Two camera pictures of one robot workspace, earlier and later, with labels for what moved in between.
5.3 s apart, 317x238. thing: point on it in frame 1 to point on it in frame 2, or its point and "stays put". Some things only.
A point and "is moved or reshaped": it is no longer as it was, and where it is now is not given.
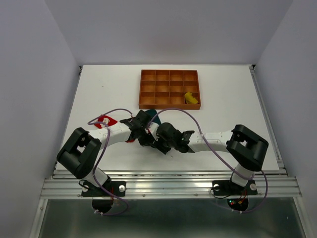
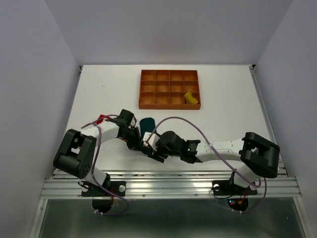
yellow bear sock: (189, 99) stays put
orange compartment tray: (166, 89) stays put
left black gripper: (145, 142) to (137, 141)
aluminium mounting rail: (164, 184) stays put
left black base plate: (118, 188) stays put
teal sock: (156, 119) is moved or reshaped
